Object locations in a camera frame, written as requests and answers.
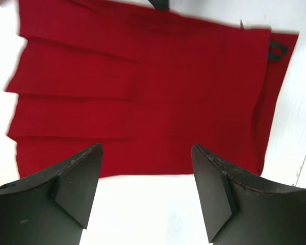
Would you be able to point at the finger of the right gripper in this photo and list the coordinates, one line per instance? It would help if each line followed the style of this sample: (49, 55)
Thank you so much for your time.
(161, 5)

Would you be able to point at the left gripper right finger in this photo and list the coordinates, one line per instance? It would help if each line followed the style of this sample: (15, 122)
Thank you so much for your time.
(239, 207)

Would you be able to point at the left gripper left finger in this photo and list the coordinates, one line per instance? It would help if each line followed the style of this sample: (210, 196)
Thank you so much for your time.
(52, 206)

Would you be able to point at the red pleated skirt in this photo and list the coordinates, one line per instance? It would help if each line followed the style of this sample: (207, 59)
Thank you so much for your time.
(145, 84)

